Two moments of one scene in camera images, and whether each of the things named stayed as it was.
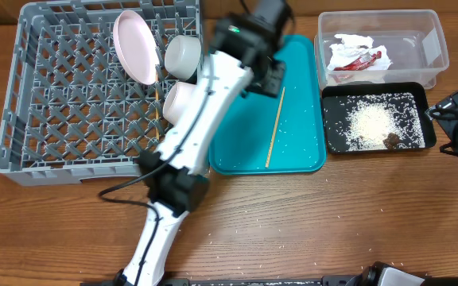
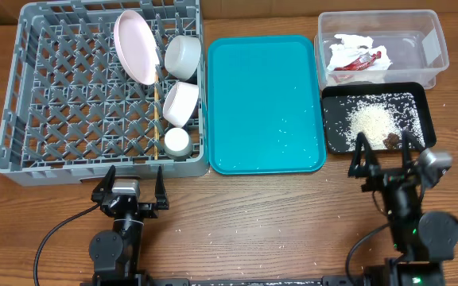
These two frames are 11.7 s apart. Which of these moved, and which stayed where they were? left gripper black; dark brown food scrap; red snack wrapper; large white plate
Moved: left gripper black
Stayed: dark brown food scrap; large white plate; red snack wrapper
